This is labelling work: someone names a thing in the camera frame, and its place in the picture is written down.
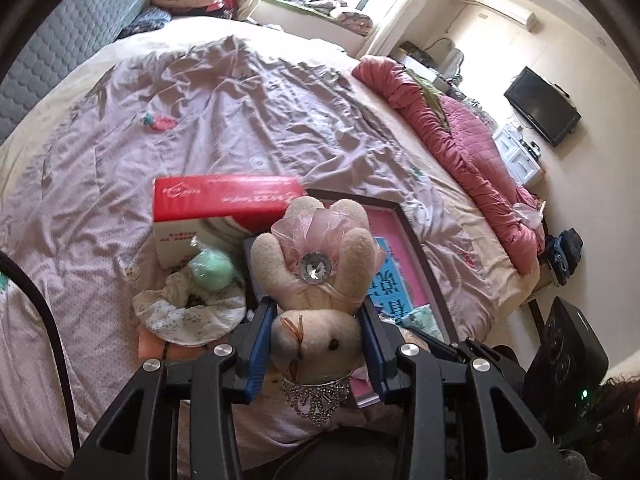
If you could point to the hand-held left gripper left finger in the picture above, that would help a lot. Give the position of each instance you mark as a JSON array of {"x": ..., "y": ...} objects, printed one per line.
[{"x": 257, "y": 355}]

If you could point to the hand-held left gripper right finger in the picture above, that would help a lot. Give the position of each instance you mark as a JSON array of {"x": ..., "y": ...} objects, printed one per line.
[{"x": 374, "y": 355}]

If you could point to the white green tissue pack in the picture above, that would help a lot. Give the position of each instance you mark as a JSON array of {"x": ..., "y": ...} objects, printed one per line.
[{"x": 420, "y": 317}]

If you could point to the beige plush bunny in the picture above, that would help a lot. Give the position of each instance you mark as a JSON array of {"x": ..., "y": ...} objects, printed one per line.
[{"x": 320, "y": 330}]

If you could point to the green soft ball in bag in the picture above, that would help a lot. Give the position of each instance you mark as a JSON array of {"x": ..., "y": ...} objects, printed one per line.
[{"x": 215, "y": 270}]

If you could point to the white floral cloth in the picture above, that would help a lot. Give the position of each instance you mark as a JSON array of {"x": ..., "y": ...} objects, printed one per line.
[{"x": 200, "y": 320}]

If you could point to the dark blue box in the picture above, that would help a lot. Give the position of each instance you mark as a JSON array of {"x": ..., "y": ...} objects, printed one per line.
[{"x": 250, "y": 260}]

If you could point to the dark clothes pile on floor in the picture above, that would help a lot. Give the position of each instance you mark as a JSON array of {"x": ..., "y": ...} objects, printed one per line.
[{"x": 565, "y": 250}]

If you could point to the pink and blue book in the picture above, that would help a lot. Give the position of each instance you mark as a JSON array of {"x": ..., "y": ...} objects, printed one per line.
[{"x": 395, "y": 240}]

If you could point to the white plastic bag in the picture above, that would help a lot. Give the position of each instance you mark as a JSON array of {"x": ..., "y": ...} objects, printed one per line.
[{"x": 530, "y": 215}]

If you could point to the red tissue box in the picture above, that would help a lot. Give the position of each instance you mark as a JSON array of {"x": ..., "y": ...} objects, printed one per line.
[{"x": 225, "y": 195}]

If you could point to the white drawer cabinet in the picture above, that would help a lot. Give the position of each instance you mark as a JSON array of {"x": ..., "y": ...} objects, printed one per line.
[{"x": 515, "y": 155}]

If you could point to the lilac bed sheet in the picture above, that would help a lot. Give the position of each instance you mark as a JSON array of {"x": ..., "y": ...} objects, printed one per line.
[{"x": 200, "y": 135}]

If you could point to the pink quilt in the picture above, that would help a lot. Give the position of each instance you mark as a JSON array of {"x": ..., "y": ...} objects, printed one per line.
[{"x": 465, "y": 135}]

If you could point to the black television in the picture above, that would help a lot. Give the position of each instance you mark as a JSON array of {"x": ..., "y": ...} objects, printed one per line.
[{"x": 542, "y": 105}]

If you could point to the clothes on window sill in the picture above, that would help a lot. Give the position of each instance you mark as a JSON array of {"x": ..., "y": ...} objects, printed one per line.
[{"x": 350, "y": 17}]

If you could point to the white air conditioner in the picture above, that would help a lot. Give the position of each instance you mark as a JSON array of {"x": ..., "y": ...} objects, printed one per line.
[{"x": 505, "y": 7}]

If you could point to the grey quilted headboard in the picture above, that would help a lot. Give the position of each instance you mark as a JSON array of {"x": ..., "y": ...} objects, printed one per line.
[{"x": 65, "y": 35}]

